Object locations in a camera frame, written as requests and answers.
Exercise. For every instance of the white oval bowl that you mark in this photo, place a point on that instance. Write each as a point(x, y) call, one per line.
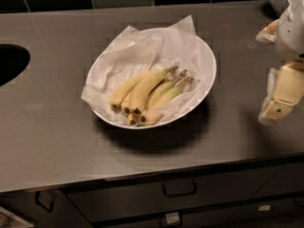
point(207, 70)

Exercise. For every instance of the dark drawer front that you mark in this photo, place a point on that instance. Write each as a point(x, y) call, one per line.
point(147, 198)

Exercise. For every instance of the yellow leftmost banana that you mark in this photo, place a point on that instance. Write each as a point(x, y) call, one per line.
point(124, 89)

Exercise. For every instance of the dark sink opening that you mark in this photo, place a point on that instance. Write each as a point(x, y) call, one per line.
point(13, 61)

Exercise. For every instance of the large yellow top banana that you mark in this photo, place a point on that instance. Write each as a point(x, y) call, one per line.
point(143, 88)

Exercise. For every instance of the right cabinet drawer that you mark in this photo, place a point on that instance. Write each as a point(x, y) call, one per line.
point(289, 179)

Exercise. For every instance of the white crumpled paper liner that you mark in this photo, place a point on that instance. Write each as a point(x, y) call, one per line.
point(133, 54)

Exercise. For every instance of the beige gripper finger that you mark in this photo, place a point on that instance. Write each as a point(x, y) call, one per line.
point(285, 89)
point(268, 34)

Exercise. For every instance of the yellow-green banana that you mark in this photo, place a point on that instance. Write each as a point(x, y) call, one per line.
point(152, 114)
point(166, 84)

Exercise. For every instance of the black drawer handle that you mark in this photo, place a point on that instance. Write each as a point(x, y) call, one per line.
point(179, 188)

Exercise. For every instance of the black left cabinet handle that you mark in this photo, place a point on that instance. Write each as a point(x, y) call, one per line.
point(45, 200)

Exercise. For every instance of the yellow-green middle banana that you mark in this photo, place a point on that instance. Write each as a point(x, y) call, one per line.
point(166, 84)

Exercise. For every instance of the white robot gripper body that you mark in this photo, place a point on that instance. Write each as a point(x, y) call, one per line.
point(293, 28)

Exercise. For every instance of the short hidden yellow banana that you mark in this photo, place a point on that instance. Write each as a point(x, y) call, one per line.
point(125, 105)

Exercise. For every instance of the lower drawer with label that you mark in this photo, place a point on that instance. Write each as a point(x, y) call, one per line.
point(198, 219)

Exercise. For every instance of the yellow-green right banana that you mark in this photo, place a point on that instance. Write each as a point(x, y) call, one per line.
point(152, 114)

